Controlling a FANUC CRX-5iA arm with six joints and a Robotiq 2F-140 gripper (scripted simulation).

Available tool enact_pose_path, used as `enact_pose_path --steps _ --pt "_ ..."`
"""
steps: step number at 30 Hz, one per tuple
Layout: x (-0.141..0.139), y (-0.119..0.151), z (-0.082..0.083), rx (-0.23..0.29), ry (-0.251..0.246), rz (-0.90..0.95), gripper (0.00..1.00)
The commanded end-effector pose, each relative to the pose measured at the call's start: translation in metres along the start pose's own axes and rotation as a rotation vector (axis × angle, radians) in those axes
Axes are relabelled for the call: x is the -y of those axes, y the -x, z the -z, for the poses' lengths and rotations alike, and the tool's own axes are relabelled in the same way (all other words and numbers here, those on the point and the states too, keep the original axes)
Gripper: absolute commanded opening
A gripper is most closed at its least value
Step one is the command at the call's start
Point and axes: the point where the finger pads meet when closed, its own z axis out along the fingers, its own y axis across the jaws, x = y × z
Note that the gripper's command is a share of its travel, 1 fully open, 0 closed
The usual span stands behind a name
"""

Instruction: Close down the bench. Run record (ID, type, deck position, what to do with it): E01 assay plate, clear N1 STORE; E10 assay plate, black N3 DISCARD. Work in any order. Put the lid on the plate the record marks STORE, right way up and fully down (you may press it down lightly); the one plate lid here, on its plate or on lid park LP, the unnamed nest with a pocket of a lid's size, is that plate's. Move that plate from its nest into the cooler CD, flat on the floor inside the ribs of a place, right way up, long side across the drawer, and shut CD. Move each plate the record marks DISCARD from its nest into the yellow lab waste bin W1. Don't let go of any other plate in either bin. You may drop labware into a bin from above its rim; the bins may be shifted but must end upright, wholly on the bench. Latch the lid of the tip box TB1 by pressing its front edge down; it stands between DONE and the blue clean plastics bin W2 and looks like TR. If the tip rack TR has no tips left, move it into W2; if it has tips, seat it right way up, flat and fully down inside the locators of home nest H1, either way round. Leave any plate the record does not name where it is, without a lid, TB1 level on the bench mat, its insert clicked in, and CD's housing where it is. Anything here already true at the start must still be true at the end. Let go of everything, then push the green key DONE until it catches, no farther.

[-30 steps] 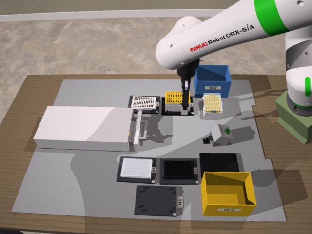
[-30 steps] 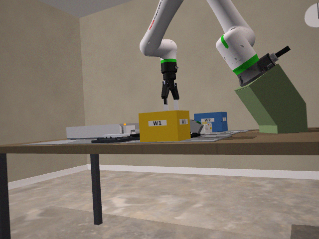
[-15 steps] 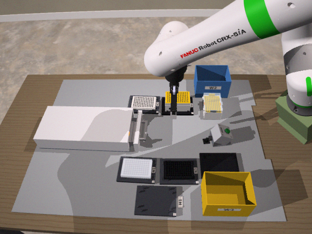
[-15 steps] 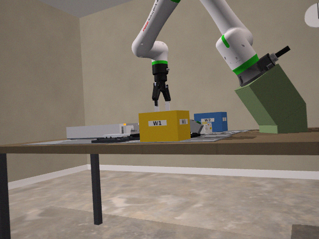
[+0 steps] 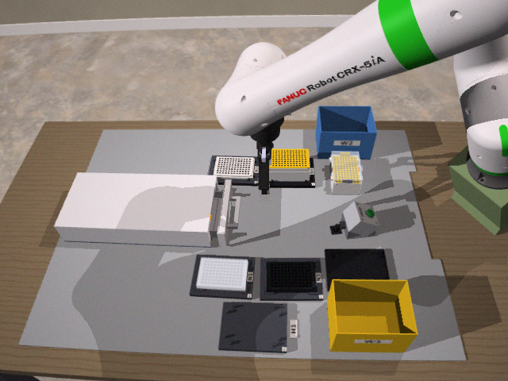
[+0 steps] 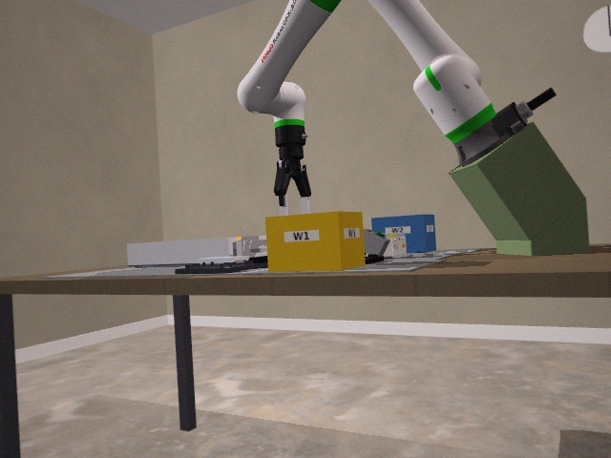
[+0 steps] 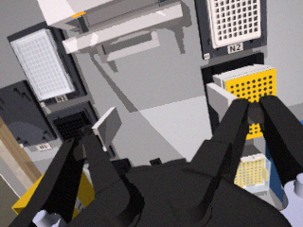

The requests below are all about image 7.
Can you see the white multiwell plate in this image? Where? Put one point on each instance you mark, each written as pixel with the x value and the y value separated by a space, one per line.
pixel 233 21

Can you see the blue open-top bin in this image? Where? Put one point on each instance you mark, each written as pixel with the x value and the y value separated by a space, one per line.
pixel 275 183

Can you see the black multi-well plate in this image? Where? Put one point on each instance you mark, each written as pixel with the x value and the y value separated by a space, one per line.
pixel 68 126

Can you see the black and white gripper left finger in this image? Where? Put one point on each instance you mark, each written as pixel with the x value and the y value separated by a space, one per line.
pixel 53 201

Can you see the beige label with h1 text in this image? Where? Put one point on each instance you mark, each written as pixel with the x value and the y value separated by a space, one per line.
pixel 43 146

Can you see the yellow open-top box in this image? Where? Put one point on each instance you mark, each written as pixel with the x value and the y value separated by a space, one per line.
pixel 85 196

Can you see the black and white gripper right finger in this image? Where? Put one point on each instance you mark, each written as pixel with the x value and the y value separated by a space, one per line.
pixel 191 191

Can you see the grey bench mat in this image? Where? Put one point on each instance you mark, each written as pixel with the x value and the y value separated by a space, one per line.
pixel 159 93

